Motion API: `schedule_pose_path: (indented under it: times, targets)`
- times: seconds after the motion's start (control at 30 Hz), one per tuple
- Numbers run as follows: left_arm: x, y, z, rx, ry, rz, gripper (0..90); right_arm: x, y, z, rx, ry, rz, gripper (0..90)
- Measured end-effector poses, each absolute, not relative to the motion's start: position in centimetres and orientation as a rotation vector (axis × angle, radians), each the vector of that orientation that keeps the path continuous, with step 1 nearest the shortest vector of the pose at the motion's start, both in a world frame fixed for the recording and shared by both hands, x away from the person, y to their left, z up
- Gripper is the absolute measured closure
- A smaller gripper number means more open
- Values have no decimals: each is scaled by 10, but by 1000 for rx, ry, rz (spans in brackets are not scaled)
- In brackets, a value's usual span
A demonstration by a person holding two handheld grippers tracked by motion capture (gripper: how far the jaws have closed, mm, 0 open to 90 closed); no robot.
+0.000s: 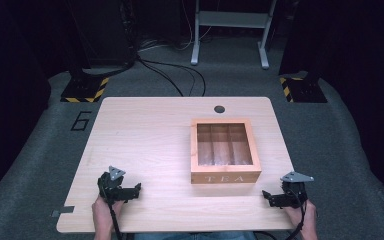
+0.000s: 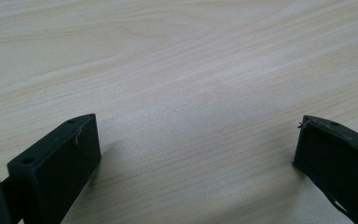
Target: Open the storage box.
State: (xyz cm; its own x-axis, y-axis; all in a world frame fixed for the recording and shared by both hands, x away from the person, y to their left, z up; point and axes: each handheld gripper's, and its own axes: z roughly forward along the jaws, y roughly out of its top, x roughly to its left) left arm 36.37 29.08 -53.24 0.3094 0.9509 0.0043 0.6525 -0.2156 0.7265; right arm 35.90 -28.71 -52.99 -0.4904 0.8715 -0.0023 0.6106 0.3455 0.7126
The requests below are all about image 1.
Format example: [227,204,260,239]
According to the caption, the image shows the black equipment cabinet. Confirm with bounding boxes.
[65,0,138,69]

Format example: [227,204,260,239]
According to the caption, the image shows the person's right hand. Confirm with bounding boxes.
[284,199,319,233]

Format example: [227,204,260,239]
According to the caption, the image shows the white metal stand frame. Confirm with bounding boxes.
[190,0,278,70]

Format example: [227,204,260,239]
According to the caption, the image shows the black stand base hazard stripes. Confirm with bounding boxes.
[278,74,328,104]
[60,75,110,104]

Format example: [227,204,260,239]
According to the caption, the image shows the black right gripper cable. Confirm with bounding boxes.
[284,189,308,240]

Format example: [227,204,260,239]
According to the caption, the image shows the black floor cable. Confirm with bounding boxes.
[143,59,207,98]
[136,56,185,98]

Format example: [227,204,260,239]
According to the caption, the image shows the wooden tea box glass lid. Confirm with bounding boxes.
[190,118,263,185]

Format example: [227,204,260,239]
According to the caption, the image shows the grey tape strip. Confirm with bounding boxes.
[51,205,76,218]

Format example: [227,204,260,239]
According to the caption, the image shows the white floor cable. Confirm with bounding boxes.
[137,37,195,53]

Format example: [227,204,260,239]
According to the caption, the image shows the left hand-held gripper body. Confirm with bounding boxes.
[97,165,130,205]

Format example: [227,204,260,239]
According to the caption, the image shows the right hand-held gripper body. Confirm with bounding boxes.
[280,171,315,208]

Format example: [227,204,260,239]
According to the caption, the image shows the person's left hand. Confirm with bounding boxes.
[91,196,125,232]

